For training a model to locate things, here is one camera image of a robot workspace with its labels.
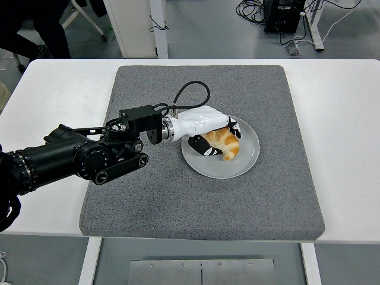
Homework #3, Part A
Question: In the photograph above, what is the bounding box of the white table leg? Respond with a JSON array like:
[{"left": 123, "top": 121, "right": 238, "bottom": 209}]
[
  {"left": 78, "top": 237, "right": 102, "bottom": 285},
  {"left": 299, "top": 242, "right": 323, "bottom": 285}
]

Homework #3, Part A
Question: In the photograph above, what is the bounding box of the white desk leg with foot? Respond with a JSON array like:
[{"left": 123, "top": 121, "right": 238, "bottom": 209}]
[{"left": 304, "top": 0, "right": 325, "bottom": 53}]

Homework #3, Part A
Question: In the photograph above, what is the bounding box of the grey speckled mat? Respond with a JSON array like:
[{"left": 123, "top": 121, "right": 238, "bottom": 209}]
[{"left": 78, "top": 65, "right": 326, "bottom": 240}]

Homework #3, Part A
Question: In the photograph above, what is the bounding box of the black cable bundle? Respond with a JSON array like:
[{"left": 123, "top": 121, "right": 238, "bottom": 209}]
[{"left": 236, "top": 0, "right": 267, "bottom": 26}]

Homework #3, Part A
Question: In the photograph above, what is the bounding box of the croissant bread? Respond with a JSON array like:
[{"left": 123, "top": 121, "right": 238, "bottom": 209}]
[{"left": 200, "top": 126, "right": 240, "bottom": 161}]

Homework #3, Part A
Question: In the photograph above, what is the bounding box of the grey metal plate with screws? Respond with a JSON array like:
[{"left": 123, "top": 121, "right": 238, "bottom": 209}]
[{"left": 129, "top": 258, "right": 276, "bottom": 285}]

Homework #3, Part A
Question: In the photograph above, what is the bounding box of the white desk post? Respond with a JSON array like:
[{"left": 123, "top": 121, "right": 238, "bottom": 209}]
[{"left": 149, "top": 0, "right": 169, "bottom": 59}]

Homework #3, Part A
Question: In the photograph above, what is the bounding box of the thin black cable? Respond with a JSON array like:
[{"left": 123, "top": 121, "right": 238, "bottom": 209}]
[{"left": 149, "top": 14, "right": 169, "bottom": 33}]

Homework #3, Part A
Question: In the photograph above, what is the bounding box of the white power cable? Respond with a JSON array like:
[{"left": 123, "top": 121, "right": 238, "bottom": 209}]
[{"left": 0, "top": 251, "right": 11, "bottom": 285}]

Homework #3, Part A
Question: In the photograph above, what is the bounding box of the light grey round plate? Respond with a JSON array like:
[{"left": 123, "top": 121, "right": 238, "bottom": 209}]
[{"left": 181, "top": 113, "right": 261, "bottom": 180}]

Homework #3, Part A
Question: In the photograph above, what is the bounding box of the black cloth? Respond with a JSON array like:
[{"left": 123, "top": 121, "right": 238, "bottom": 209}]
[{"left": 90, "top": 0, "right": 109, "bottom": 18}]

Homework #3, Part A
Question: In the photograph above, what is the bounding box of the white cabinet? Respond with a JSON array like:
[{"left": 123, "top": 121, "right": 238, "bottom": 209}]
[{"left": 104, "top": 0, "right": 158, "bottom": 59}]

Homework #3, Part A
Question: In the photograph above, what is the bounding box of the black computer case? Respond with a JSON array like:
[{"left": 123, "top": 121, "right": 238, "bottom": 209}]
[{"left": 263, "top": 0, "right": 306, "bottom": 34}]

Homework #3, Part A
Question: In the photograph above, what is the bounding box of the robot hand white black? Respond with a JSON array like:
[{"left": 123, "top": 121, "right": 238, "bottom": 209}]
[{"left": 169, "top": 106, "right": 243, "bottom": 157}]

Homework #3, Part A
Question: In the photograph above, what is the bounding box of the clear plastic holder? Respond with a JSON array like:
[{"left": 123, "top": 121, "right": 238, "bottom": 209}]
[{"left": 285, "top": 41, "right": 303, "bottom": 56}]

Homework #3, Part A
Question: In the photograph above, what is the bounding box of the white office chair base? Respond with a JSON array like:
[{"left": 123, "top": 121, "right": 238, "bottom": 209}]
[{"left": 13, "top": 0, "right": 108, "bottom": 72}]

